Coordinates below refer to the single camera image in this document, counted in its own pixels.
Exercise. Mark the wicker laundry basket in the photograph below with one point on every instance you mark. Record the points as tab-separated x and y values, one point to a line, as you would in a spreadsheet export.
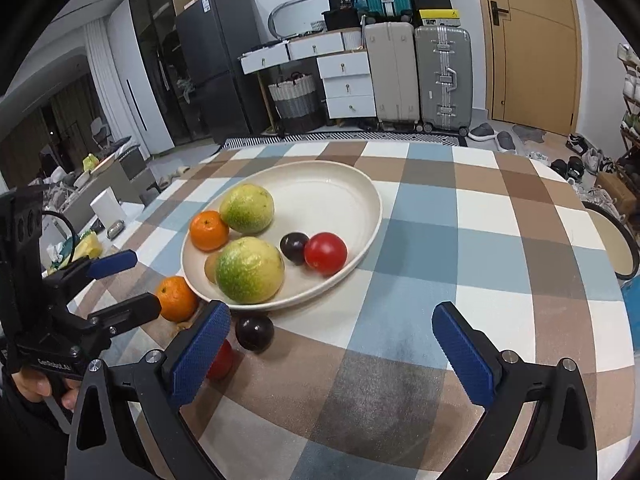
296	102

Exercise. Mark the grey oval hoop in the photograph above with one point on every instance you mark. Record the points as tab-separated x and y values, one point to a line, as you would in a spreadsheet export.
280	10

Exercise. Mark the wooden shoe rack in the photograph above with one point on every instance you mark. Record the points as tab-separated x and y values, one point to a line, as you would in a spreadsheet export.
631	145

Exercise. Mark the black storage box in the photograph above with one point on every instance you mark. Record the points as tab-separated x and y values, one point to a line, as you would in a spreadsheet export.
341	19

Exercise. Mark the dark glass wardrobe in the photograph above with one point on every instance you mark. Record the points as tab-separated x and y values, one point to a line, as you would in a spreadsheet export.
155	50

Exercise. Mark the pile of floor shoes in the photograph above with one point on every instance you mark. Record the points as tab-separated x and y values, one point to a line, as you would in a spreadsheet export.
585	160

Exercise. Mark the white ribbed bin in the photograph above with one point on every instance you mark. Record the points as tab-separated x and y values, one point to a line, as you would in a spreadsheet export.
351	39

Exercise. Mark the red tomato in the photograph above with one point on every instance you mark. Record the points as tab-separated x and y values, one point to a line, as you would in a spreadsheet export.
224	360
325	253

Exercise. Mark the yellow packet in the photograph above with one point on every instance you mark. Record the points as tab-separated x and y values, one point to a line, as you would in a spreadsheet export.
89	247

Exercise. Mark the checked tablecloth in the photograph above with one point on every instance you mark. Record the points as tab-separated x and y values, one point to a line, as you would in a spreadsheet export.
425	260

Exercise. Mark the grey slipper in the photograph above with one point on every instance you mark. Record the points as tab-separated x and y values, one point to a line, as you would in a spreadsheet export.
481	131
505	141

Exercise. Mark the white oval plate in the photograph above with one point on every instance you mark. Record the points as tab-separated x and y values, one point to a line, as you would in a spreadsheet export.
325	195

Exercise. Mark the dark purple plum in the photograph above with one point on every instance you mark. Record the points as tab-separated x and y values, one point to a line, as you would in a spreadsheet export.
254	332
294	247

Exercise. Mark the pair of beige slippers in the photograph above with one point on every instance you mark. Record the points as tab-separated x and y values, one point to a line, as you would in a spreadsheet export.
174	174

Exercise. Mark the black refrigerator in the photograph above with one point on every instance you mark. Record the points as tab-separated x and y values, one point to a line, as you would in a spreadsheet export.
220	70

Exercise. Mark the yellow black box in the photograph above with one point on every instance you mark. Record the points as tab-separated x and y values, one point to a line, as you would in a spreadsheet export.
439	17

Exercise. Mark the rows of shoes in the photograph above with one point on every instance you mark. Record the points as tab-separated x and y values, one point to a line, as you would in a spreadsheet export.
631	85

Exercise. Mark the brown kiwi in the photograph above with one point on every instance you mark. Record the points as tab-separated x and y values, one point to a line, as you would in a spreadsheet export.
212	267

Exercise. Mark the wooden door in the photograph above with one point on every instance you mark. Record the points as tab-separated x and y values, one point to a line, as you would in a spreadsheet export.
535	60

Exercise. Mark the beige suitcase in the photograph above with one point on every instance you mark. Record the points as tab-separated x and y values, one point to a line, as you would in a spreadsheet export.
392	75

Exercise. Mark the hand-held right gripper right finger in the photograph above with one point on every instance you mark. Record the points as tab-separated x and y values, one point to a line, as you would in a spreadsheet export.
462	355

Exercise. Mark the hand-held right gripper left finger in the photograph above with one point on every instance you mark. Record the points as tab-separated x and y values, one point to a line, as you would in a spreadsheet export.
200	355

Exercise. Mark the yellow guava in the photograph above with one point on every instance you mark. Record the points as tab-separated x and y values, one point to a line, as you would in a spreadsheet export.
247	208

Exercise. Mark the grey doormat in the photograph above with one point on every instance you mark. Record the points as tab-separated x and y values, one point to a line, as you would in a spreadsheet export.
530	133

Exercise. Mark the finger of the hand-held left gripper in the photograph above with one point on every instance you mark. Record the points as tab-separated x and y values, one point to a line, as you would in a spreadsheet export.
127	310
112	263

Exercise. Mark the small white basket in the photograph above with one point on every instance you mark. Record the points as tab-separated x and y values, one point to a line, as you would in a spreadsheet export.
317	25

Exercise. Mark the orange mandarin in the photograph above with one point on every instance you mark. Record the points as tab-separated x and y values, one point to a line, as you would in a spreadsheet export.
209	230
176	298

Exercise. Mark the grey suitcase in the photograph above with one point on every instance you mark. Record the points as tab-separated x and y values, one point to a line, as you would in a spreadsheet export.
442	80

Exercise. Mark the round black rimmed stool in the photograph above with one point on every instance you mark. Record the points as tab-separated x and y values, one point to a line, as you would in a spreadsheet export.
612	245

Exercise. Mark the patterned rug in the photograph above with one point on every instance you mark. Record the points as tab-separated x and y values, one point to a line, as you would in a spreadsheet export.
350	139

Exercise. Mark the person's left hand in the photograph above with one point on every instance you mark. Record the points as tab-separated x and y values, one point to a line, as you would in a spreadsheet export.
32	387

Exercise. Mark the white drawer desk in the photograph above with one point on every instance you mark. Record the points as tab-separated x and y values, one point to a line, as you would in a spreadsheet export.
347	85

